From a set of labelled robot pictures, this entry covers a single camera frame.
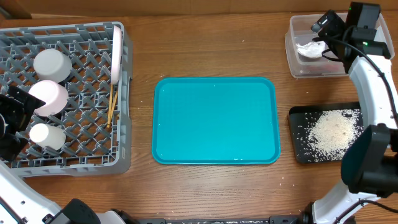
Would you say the clear plastic bin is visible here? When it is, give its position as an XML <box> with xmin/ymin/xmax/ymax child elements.
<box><xmin>285</xmin><ymin>13</ymin><xmax>395</xmax><ymax>78</ymax></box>

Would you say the pink bowl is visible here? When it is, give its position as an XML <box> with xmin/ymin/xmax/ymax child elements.
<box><xmin>29</xmin><ymin>80</ymin><xmax>68</xmax><ymax>117</ymax></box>

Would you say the large white plate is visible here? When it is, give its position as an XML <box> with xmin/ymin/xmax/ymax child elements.
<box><xmin>111</xmin><ymin>26</ymin><xmax>122</xmax><ymax>85</ymax></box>

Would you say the teal serving tray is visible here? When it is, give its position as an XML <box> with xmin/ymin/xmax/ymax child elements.
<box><xmin>152</xmin><ymin>77</ymin><xmax>281</xmax><ymax>165</ymax></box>

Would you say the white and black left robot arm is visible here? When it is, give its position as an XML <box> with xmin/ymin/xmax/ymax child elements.
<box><xmin>1</xmin><ymin>86</ymin><xmax>138</xmax><ymax>224</ymax></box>

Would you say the cream white cup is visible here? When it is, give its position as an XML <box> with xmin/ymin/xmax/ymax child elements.
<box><xmin>29</xmin><ymin>123</ymin><xmax>66</xmax><ymax>150</ymax></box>

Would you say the pile of rice grains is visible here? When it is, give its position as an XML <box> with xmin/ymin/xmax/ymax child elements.
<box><xmin>294</xmin><ymin>108</ymin><xmax>364</xmax><ymax>162</ymax></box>

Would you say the black rectangular tray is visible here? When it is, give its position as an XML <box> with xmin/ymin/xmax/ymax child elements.
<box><xmin>288</xmin><ymin>101</ymin><xmax>369</xmax><ymax>165</ymax></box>

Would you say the grey plastic dish rack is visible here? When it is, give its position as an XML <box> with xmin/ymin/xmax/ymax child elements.
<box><xmin>1</xmin><ymin>22</ymin><xmax>132</xmax><ymax>177</ymax></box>

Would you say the wooden chopstick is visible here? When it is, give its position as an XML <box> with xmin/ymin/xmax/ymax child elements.
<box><xmin>106</xmin><ymin>84</ymin><xmax>114</xmax><ymax>128</ymax></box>
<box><xmin>108</xmin><ymin>90</ymin><xmax>118</xmax><ymax>127</ymax></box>

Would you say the white napkin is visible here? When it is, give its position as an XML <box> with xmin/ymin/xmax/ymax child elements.
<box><xmin>296</xmin><ymin>41</ymin><xmax>326</xmax><ymax>59</ymax></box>

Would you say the grey bowl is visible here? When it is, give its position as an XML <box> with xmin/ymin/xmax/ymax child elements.
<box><xmin>33</xmin><ymin>49</ymin><xmax>72</xmax><ymax>83</ymax></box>

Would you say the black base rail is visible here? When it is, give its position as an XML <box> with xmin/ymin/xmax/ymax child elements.
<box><xmin>137</xmin><ymin>215</ymin><xmax>299</xmax><ymax>224</ymax></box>

